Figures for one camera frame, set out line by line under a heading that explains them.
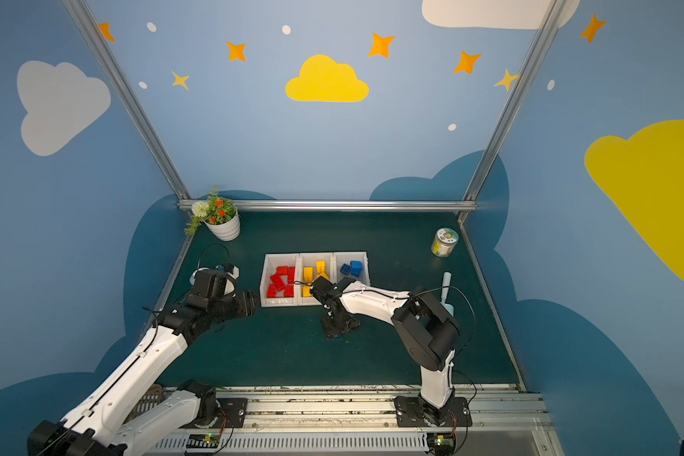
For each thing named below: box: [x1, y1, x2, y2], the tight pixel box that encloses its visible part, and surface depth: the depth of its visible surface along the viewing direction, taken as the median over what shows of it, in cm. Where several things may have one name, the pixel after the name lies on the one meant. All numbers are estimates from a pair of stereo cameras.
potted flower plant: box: [184, 185, 241, 243], surface depth 106 cm
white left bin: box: [259, 252, 301, 308], surface depth 98 cm
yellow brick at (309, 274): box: [303, 266, 315, 283], surface depth 101 cm
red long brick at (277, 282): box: [269, 273, 286, 292], surface depth 100 cm
